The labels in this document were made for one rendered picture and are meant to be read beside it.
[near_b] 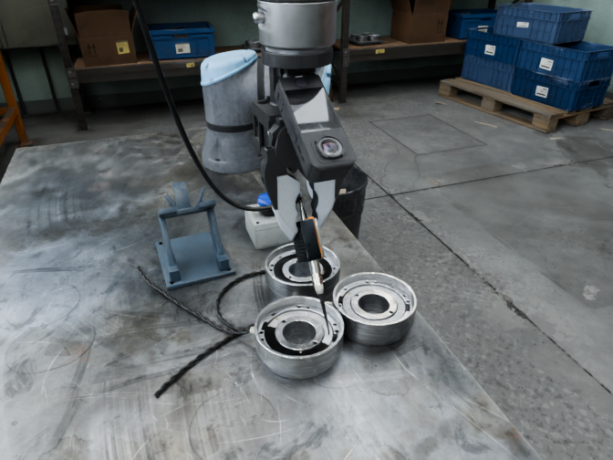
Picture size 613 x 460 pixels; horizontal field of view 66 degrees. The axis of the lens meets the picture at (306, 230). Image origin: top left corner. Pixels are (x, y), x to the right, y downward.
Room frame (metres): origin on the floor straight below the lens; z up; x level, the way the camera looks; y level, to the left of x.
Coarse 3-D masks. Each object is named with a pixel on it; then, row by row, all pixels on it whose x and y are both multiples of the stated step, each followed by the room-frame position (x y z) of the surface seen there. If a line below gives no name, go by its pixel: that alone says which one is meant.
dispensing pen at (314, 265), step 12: (300, 192) 0.50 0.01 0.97; (300, 204) 0.49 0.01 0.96; (300, 216) 0.48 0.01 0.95; (300, 228) 0.46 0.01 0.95; (312, 228) 0.46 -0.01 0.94; (300, 240) 0.46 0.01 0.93; (312, 240) 0.45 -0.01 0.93; (300, 252) 0.46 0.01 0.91; (312, 252) 0.44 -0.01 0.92; (312, 264) 0.45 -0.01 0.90; (312, 276) 0.44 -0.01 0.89; (324, 300) 0.43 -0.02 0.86; (324, 312) 0.42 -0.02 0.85
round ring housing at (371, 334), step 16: (368, 272) 0.52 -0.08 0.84; (336, 288) 0.48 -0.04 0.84; (352, 288) 0.50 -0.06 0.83; (400, 288) 0.49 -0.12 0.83; (336, 304) 0.45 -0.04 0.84; (352, 304) 0.46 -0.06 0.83; (368, 304) 0.49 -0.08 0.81; (384, 304) 0.48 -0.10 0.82; (416, 304) 0.45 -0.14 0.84; (352, 320) 0.42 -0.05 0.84; (400, 320) 0.42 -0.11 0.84; (352, 336) 0.43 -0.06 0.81; (368, 336) 0.41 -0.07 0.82; (384, 336) 0.41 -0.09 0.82; (400, 336) 0.42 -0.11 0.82
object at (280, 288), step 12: (276, 252) 0.57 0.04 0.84; (288, 252) 0.58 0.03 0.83; (324, 252) 0.58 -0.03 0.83; (288, 264) 0.55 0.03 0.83; (300, 264) 0.56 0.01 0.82; (336, 264) 0.55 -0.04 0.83; (288, 276) 0.52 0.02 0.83; (300, 276) 0.56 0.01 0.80; (336, 276) 0.51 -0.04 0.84; (276, 288) 0.50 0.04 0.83; (288, 288) 0.49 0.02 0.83; (300, 288) 0.49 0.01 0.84; (312, 288) 0.49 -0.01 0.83; (324, 288) 0.50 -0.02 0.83
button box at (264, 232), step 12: (252, 204) 0.70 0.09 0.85; (252, 216) 0.66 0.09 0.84; (264, 216) 0.66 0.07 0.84; (252, 228) 0.65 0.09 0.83; (264, 228) 0.64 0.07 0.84; (276, 228) 0.64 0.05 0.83; (252, 240) 0.66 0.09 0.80; (264, 240) 0.64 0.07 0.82; (276, 240) 0.64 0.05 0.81; (288, 240) 0.65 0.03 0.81
